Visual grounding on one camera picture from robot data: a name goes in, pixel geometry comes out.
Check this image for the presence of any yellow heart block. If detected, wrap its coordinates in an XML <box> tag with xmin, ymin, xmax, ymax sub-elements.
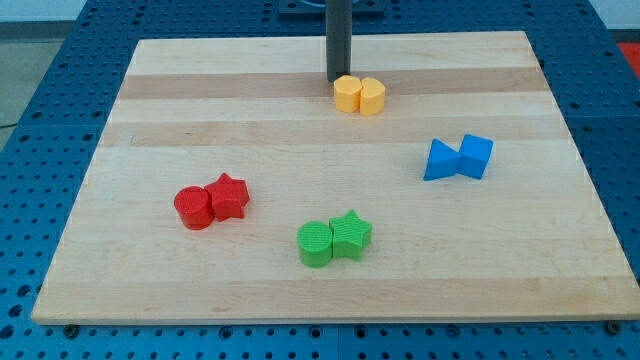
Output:
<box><xmin>359</xmin><ymin>78</ymin><xmax>386</xmax><ymax>116</ymax></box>

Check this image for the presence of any blue cube block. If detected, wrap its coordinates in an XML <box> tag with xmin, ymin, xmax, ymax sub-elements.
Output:
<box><xmin>457</xmin><ymin>134</ymin><xmax>494</xmax><ymax>179</ymax></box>

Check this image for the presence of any green cylinder block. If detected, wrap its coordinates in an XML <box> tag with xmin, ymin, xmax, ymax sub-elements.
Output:
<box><xmin>296</xmin><ymin>221</ymin><xmax>333</xmax><ymax>268</ymax></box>

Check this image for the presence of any green star block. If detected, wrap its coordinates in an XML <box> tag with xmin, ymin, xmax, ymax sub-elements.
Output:
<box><xmin>329</xmin><ymin>209</ymin><xmax>372</xmax><ymax>261</ymax></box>

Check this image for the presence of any red star block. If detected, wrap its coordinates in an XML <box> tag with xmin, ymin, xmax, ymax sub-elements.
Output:
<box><xmin>204</xmin><ymin>173</ymin><xmax>250</xmax><ymax>222</ymax></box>

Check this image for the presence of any blue triangle block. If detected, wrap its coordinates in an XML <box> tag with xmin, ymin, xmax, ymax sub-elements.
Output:
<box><xmin>423</xmin><ymin>139</ymin><xmax>461</xmax><ymax>181</ymax></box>

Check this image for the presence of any red cylinder block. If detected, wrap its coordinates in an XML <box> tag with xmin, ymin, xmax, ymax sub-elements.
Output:
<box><xmin>174</xmin><ymin>186</ymin><xmax>214</xmax><ymax>230</ymax></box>

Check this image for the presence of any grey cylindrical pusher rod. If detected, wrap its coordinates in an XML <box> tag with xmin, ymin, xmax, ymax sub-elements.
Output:
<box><xmin>325</xmin><ymin>0</ymin><xmax>352</xmax><ymax>82</ymax></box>

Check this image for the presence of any light wooden board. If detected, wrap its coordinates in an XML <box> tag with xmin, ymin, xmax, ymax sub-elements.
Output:
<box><xmin>32</xmin><ymin>31</ymin><xmax>639</xmax><ymax>325</ymax></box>

